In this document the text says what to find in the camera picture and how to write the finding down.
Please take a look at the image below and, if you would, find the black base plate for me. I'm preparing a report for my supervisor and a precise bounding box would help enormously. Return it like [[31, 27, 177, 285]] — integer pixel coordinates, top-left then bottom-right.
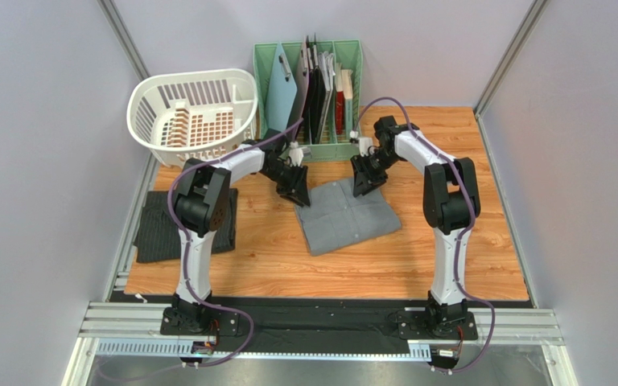
[[109, 291, 533, 355]]

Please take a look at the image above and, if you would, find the pink grey clipboard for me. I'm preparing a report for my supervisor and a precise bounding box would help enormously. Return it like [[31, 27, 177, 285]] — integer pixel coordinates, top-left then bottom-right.
[[290, 36, 311, 124]]

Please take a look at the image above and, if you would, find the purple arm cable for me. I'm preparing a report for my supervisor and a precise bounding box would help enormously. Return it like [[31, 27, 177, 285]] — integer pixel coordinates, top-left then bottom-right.
[[166, 69, 311, 371], [352, 96, 497, 375]]

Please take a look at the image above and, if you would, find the light blue clipboard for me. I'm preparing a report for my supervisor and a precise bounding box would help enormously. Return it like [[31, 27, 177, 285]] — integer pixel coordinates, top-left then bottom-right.
[[265, 43, 297, 132]]

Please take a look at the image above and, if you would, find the green file organizer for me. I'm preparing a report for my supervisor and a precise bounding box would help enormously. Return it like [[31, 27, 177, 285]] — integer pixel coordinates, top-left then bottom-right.
[[253, 38, 363, 162]]

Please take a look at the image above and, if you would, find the grey long sleeve shirt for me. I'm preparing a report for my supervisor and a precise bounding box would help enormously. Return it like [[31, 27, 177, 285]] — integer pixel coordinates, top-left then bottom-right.
[[295, 177, 402, 257]]

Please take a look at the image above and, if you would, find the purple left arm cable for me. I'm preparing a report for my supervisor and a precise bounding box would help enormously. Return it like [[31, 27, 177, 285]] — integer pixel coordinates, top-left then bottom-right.
[[166, 69, 311, 371]]

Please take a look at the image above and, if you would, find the dark striped folded shirt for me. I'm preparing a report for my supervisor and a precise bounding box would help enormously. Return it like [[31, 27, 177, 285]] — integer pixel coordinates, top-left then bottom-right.
[[134, 188, 238, 264]]

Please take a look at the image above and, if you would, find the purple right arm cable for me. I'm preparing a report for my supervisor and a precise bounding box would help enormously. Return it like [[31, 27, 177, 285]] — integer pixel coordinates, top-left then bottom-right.
[[352, 96, 497, 375]]

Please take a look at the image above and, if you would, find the red book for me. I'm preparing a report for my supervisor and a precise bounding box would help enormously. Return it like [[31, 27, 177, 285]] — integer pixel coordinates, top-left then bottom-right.
[[334, 62, 344, 135]]

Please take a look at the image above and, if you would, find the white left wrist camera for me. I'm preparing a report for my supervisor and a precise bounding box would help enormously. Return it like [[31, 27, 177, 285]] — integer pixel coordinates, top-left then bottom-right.
[[287, 142, 305, 166]]

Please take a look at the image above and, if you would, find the white plastic laundry basket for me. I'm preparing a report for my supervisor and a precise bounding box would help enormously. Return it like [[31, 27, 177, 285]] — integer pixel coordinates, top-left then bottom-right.
[[126, 68, 258, 167]]

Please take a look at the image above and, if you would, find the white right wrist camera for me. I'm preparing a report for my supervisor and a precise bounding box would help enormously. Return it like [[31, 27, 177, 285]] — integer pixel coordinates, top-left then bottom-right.
[[349, 130, 374, 157]]

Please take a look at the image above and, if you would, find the white slotted cable duct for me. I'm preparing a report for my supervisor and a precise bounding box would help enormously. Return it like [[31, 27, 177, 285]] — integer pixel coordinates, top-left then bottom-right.
[[94, 340, 432, 361]]

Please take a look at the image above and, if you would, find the black folder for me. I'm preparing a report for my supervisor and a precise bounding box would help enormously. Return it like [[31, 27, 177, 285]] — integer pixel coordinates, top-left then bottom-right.
[[304, 36, 323, 144]]

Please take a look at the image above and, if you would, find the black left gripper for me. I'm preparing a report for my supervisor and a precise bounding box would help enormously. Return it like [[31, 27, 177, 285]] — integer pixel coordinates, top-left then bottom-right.
[[261, 160, 311, 207]]

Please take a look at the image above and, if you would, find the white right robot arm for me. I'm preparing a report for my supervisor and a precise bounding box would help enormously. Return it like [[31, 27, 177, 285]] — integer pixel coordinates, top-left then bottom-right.
[[350, 116, 480, 322]]

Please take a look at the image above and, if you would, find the teal book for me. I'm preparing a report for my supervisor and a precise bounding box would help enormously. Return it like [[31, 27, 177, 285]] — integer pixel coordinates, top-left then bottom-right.
[[341, 68, 354, 138]]

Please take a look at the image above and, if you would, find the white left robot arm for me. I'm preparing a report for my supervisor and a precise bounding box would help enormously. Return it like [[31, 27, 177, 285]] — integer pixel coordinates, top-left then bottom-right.
[[167, 133, 311, 319]]

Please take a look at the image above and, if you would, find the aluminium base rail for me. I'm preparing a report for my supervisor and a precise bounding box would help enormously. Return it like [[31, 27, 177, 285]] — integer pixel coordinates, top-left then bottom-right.
[[80, 302, 565, 346]]

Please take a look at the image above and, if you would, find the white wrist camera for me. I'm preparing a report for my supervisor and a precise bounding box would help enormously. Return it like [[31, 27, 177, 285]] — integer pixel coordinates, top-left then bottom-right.
[[287, 142, 305, 166], [349, 130, 374, 157]]

